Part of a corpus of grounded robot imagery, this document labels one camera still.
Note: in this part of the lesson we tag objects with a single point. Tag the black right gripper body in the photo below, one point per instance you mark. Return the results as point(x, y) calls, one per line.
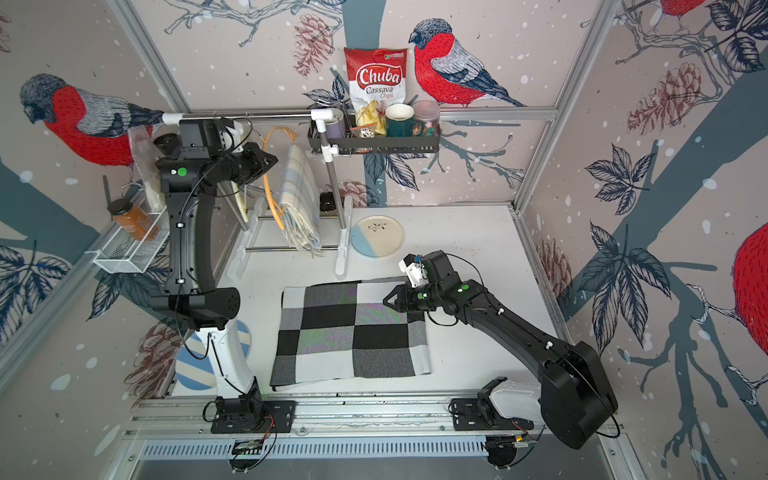
point(423, 297)

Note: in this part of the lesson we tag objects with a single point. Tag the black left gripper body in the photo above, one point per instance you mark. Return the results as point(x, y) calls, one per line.
point(242, 166)

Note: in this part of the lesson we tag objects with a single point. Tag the blue cream plaid scarf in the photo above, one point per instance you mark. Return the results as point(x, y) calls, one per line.
point(299, 201)

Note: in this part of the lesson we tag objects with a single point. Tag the black grey checkered scarf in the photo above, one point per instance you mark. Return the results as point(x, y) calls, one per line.
point(343, 330)

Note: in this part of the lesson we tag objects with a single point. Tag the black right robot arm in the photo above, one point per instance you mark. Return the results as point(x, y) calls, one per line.
point(576, 396)

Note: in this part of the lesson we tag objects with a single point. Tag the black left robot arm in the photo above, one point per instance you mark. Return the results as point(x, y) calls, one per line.
point(206, 153)

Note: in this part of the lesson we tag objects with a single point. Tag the blue beige ceramic plate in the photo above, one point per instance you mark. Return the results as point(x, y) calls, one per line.
point(377, 236)

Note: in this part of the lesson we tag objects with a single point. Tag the white metal clothes rack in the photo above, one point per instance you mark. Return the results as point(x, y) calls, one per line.
point(318, 117)

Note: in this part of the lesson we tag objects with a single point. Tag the purple cup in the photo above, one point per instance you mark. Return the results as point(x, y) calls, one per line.
point(336, 126)

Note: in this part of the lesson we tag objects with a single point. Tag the clear plastic bag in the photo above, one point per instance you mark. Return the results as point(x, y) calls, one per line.
point(145, 154)

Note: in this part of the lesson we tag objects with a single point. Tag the orange spice bottle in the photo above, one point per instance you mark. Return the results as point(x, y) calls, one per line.
point(133, 219)

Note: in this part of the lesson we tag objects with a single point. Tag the small snack packet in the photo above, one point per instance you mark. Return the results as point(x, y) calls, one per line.
point(368, 131)

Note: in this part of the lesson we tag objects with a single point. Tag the red Chuba chips bag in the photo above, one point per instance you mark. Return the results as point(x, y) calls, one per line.
point(377, 79)

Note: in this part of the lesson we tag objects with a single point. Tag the dark green mug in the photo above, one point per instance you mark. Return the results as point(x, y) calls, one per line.
point(400, 120)

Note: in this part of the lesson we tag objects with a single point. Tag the pink lidded jar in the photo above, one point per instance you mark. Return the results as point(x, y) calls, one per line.
point(426, 118)

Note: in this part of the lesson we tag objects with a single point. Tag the blue white striped plate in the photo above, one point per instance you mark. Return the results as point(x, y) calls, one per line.
point(193, 374)

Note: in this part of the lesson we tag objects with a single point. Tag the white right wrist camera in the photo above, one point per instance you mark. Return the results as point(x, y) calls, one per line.
point(413, 268)

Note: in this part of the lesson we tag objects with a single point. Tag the black wall shelf tray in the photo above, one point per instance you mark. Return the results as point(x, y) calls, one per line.
point(350, 145)

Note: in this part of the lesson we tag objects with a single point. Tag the white wire wall basket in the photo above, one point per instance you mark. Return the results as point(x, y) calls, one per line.
point(126, 252)

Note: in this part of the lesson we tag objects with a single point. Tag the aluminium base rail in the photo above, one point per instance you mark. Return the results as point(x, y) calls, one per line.
point(389, 425)

